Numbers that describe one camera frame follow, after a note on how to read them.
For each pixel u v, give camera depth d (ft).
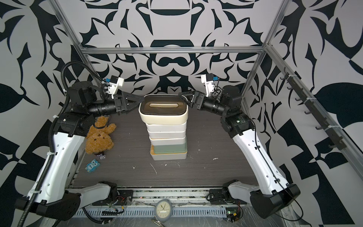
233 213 2.34
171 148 2.59
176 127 1.99
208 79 1.77
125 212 2.32
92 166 2.72
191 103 1.66
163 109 1.98
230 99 1.47
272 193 1.22
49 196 1.18
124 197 2.37
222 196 2.43
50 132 1.33
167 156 2.71
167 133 2.15
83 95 1.45
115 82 1.72
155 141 2.33
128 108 1.58
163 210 2.21
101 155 2.78
